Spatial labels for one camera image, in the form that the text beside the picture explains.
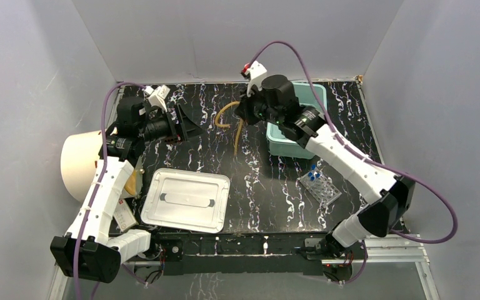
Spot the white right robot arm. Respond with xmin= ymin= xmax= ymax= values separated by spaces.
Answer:
xmin=235 ymin=74 xmax=415 ymax=259

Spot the clear test tube rack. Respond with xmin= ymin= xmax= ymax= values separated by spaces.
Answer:
xmin=299 ymin=166 xmax=342 ymax=208

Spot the cream cylindrical centrifuge drum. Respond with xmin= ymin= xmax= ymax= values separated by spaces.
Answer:
xmin=59 ymin=130 xmax=144 ymax=203

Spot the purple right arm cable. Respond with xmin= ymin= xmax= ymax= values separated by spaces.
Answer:
xmin=248 ymin=40 xmax=459 ymax=285

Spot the white plastic bin lid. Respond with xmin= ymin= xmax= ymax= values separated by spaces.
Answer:
xmin=140 ymin=168 xmax=231 ymax=233

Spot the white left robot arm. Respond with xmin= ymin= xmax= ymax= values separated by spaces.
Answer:
xmin=50 ymin=97 xmax=203 ymax=283

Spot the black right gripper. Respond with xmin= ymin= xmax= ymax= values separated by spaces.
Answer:
xmin=234 ymin=83 xmax=283 ymax=127

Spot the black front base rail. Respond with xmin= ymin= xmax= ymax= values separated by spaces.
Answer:
xmin=157 ymin=231 xmax=367 ymax=278

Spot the light teal plastic bin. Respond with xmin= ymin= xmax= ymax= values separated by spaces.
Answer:
xmin=266 ymin=81 xmax=322 ymax=159

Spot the tan rubber tubing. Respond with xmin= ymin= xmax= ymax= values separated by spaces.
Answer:
xmin=214 ymin=101 xmax=245 ymax=156

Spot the small white labelled box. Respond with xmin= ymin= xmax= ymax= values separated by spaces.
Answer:
xmin=113 ymin=199 xmax=138 ymax=232

